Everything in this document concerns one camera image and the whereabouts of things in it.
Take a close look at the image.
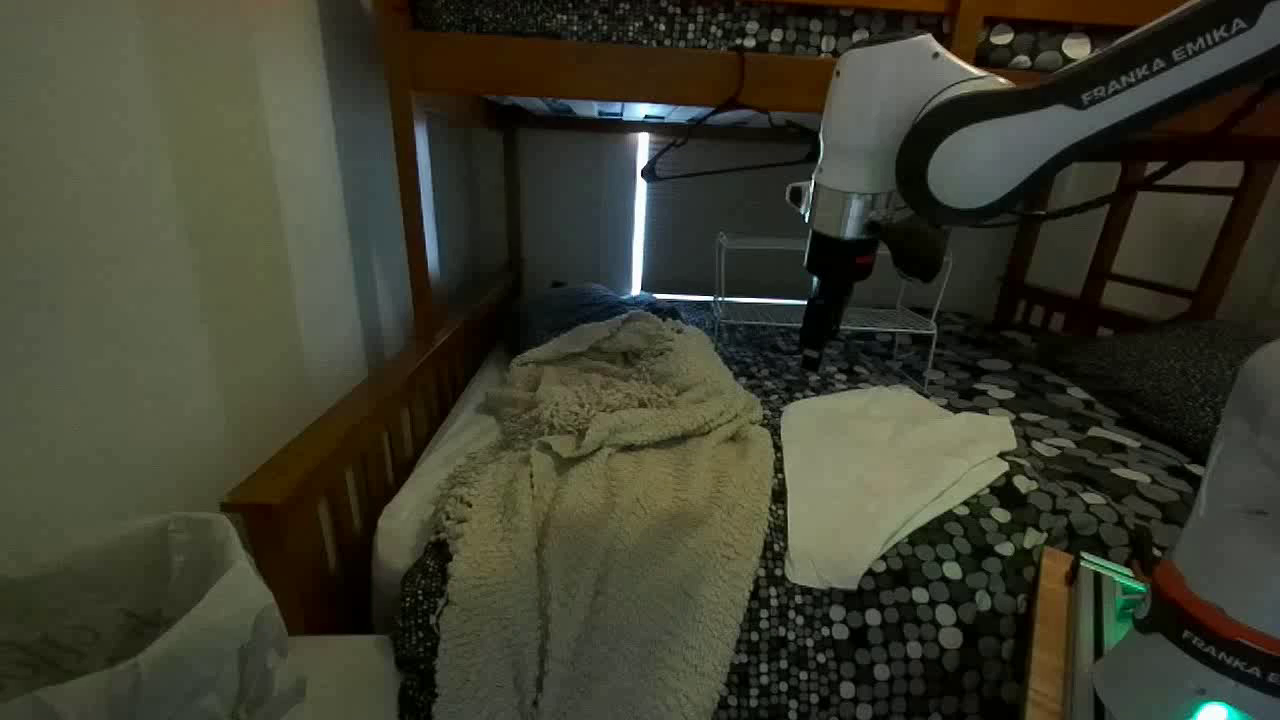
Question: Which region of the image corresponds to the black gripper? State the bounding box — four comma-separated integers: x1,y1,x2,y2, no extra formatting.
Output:
796,228,883,378

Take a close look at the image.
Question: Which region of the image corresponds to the white pillow case cover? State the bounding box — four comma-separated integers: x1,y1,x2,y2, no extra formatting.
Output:
777,384,1021,594

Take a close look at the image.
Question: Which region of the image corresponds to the blue pillow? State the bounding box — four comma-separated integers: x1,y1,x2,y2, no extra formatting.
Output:
510,280,634,355

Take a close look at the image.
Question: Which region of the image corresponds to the dark grey pillow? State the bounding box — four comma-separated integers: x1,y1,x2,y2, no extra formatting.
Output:
1045,318,1280,470

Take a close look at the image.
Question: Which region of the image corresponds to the grey window blind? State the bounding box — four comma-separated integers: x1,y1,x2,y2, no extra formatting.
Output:
510,124,1023,311

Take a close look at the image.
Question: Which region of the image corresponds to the black clothes hanger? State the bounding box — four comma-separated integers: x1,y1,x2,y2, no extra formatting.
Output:
636,51,824,187

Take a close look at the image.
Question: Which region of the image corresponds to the black pebble-pattern bedspread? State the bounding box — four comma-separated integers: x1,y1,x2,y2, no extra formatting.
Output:
390,311,1213,720

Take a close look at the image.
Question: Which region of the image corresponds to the cream knitted blanket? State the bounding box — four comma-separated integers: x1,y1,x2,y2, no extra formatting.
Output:
431,308,781,720

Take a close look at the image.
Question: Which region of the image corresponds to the pebble-pattern bunk mattress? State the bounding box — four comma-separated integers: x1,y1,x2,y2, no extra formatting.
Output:
408,0,1178,75

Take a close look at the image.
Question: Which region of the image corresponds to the wooden board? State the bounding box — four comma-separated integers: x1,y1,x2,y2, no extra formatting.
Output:
1023,546,1079,720

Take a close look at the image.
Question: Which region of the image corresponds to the white bed sheet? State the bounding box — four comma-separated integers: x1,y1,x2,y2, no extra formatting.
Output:
367,348,520,625

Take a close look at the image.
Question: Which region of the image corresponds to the white nightstand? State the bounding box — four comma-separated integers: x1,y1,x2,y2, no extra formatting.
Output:
284,632,404,720

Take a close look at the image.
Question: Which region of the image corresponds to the white wire rack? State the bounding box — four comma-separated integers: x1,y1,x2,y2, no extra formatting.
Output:
707,228,960,387

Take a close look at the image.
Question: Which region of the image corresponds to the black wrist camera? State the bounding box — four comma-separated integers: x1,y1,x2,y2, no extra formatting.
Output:
877,213,951,290

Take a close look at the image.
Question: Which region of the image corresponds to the green-lit aluminium mounting frame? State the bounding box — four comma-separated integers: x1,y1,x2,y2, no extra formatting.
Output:
1063,547,1154,720

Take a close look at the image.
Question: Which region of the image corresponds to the wooden bunk bed frame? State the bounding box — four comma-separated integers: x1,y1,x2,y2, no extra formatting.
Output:
218,0,1280,639

